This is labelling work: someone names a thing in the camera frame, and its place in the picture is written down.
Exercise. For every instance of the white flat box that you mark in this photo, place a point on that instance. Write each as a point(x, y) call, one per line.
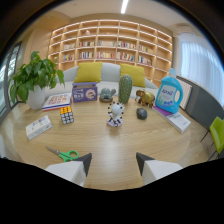
point(38, 126)

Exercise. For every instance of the colourful book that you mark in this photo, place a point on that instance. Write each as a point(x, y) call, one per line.
point(57, 101)

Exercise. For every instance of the potted green plant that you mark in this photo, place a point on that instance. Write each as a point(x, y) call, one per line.
point(33, 80)

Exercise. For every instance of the white purple book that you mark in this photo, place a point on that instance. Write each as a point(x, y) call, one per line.
point(173, 119)

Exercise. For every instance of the black white spiky toy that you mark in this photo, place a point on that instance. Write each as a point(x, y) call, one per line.
point(115, 114)

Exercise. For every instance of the white curtain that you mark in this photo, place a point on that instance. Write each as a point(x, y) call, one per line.
point(201, 68)

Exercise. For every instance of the golden elephant figurine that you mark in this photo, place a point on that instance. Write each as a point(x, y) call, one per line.
point(145, 97)

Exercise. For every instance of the tall green cactus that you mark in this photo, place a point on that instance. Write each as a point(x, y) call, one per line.
point(125, 88)

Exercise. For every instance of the green chair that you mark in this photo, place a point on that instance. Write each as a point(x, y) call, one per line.
point(216, 133)

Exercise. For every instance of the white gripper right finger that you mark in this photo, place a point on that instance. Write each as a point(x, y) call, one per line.
point(156, 169)

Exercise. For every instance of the Rubik's cube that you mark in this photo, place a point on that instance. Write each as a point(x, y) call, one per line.
point(66, 115)

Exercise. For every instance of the small round cactus pot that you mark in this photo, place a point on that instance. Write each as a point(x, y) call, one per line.
point(107, 94)

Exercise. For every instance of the wooden bookshelf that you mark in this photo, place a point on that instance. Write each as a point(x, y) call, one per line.
point(113, 46)

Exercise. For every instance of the blue detergent bottle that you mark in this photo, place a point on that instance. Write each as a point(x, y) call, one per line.
point(169, 94)

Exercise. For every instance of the ceiling light strip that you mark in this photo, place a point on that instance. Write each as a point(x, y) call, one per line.
point(124, 6)

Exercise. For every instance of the grey sofa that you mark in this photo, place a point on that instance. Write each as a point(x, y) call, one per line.
point(110, 78)

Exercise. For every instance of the grey stone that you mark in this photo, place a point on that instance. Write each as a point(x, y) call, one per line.
point(141, 113)

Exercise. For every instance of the yellow cushion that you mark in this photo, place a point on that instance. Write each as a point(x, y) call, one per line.
point(134, 74)
point(88, 72)

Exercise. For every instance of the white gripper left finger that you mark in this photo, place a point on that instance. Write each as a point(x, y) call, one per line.
point(71, 171)

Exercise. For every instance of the purple box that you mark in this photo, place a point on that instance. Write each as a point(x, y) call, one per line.
point(84, 92)

